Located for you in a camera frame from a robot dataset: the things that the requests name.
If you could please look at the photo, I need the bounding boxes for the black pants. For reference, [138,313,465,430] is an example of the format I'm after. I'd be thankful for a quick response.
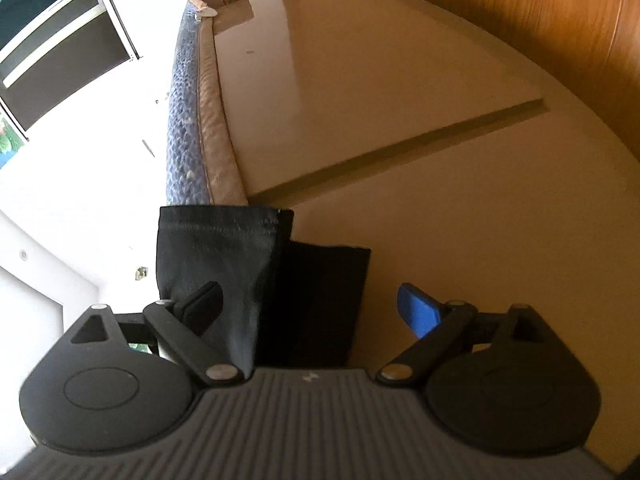
[156,204,372,369]

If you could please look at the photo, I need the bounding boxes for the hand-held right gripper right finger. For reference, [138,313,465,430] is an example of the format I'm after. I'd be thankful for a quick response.
[375,282,557,387]

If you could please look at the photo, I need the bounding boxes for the wooden wall panel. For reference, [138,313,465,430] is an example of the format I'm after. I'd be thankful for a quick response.
[272,0,640,148]

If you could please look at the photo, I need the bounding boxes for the grey framed window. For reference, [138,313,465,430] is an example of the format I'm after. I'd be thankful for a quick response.
[0,0,142,142]

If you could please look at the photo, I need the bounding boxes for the tan mattress edge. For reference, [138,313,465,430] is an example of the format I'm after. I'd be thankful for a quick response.
[191,0,249,207]

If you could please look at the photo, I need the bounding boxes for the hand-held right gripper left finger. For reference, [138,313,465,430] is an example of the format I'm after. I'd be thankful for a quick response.
[70,281,248,387]

